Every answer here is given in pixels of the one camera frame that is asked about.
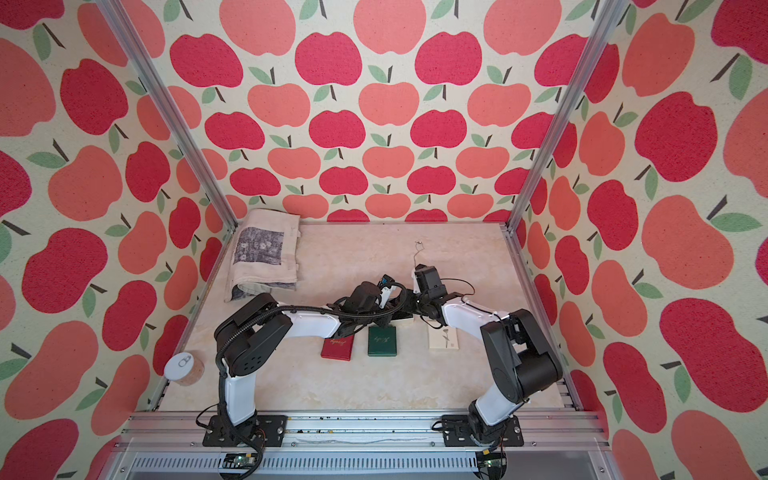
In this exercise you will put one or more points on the folded beige patterned cloth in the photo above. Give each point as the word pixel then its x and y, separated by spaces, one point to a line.
pixel 264 255

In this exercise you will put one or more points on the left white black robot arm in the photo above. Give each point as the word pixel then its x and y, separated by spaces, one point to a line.
pixel 247 339

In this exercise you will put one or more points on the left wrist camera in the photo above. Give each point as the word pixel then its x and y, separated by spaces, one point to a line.
pixel 386 285

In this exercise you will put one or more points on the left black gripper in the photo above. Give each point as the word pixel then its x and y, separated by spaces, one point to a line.
pixel 390 309

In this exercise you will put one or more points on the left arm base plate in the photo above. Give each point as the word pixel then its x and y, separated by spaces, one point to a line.
pixel 246 429

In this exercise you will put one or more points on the right aluminium frame post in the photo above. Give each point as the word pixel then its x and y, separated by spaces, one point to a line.
pixel 602 32

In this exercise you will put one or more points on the aluminium frame post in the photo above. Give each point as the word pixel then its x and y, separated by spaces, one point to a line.
pixel 129 39
pixel 602 32

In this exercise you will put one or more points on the white round object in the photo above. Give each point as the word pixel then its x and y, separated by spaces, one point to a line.
pixel 184 369

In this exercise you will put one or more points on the green jewelry box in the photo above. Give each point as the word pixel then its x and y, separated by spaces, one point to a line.
pixel 382 342

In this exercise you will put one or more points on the red jewelry box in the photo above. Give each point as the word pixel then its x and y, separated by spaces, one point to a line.
pixel 338 349

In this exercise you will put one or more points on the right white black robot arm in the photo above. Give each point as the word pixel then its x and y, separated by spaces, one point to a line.
pixel 522 361

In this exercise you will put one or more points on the cream lift-off box lid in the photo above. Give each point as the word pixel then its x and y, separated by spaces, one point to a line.
pixel 445 338

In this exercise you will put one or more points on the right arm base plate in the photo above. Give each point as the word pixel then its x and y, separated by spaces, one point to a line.
pixel 472 431

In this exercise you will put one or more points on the left aluminium frame post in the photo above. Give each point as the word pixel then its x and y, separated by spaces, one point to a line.
pixel 129 39

